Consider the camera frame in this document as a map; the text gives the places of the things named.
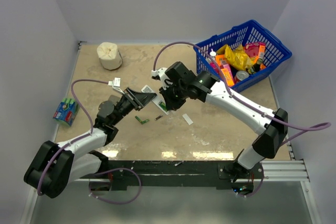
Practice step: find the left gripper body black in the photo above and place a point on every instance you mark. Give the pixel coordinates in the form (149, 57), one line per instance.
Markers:
(130, 97)

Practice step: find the black base frame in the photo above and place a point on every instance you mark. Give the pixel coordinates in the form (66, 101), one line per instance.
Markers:
(222, 175)

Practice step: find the yellow snack bag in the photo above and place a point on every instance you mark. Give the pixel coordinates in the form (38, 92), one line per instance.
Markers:
(236, 58)

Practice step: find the white bottle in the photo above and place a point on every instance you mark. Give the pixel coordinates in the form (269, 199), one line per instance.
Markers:
(212, 57)

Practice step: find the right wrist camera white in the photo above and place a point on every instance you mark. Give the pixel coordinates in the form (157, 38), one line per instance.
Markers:
(162, 77)

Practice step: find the dark glass bottle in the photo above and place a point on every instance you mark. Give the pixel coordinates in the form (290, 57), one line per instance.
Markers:
(255, 67)

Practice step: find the orange tall carton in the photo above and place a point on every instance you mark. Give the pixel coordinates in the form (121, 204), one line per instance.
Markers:
(261, 50)

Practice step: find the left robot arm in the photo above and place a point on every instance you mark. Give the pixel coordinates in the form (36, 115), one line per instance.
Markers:
(57, 164)

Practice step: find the white remote control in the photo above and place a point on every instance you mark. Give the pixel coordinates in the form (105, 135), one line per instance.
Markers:
(156, 100)

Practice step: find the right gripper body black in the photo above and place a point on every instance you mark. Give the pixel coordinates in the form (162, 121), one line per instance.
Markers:
(176, 97)

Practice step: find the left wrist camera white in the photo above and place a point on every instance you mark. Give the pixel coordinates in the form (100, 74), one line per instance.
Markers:
(115, 84)

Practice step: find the orange box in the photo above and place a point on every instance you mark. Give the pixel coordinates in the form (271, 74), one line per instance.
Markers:
(225, 69)

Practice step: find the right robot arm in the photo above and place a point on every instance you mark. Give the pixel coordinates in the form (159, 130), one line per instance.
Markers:
(180, 83)

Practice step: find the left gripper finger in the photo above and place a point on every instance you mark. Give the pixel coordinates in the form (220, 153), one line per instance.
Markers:
(140, 94)
(142, 102)

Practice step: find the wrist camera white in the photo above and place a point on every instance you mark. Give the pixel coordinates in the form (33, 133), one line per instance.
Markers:
(162, 77)
(115, 84)

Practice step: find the battery multipack blue green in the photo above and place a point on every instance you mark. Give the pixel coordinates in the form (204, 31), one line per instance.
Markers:
(66, 111)

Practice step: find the white tissue roll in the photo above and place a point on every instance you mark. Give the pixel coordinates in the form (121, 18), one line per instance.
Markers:
(109, 56)

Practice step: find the red soda can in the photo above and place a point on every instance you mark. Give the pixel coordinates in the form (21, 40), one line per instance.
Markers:
(241, 76)

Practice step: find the white battery cover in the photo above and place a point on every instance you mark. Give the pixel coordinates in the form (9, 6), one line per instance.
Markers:
(187, 119)

